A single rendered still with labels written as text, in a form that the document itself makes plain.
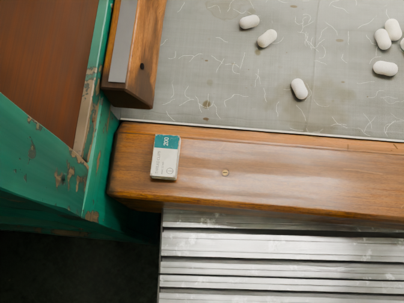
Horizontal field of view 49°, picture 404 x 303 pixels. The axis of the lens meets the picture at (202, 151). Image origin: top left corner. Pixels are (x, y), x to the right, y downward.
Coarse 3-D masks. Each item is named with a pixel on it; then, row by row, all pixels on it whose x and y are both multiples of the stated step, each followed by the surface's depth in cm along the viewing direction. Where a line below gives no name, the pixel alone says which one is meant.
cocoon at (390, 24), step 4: (388, 20) 67; (392, 20) 67; (396, 20) 67; (388, 24) 67; (392, 24) 67; (396, 24) 66; (388, 28) 67; (392, 28) 66; (396, 28) 66; (388, 32) 67; (392, 32) 66; (396, 32) 66; (400, 32) 66; (392, 36) 67; (396, 36) 66; (400, 36) 66; (392, 40) 67; (396, 40) 67
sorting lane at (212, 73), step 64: (192, 0) 71; (256, 0) 71; (320, 0) 70; (384, 0) 70; (192, 64) 68; (256, 64) 68; (320, 64) 68; (256, 128) 65; (320, 128) 65; (384, 128) 64
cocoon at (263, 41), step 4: (268, 32) 67; (272, 32) 67; (276, 32) 68; (260, 36) 67; (264, 36) 67; (268, 36) 67; (272, 36) 67; (276, 36) 68; (260, 40) 67; (264, 40) 67; (268, 40) 67; (272, 40) 68; (260, 44) 67; (264, 44) 67; (268, 44) 68
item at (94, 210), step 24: (120, 120) 67; (96, 144) 56; (96, 168) 57; (96, 192) 58; (0, 216) 91; (24, 216) 87; (48, 216) 60; (72, 216) 53; (96, 216) 59; (120, 216) 73; (144, 216) 110; (120, 240) 124; (144, 240) 113
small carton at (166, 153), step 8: (160, 136) 61; (168, 136) 61; (176, 136) 61; (160, 144) 61; (168, 144) 61; (176, 144) 61; (160, 152) 60; (168, 152) 60; (176, 152) 60; (152, 160) 60; (160, 160) 60; (168, 160) 60; (176, 160) 60; (152, 168) 60; (160, 168) 60; (168, 168) 60; (176, 168) 60; (152, 176) 60; (160, 176) 60; (168, 176) 59; (176, 176) 61
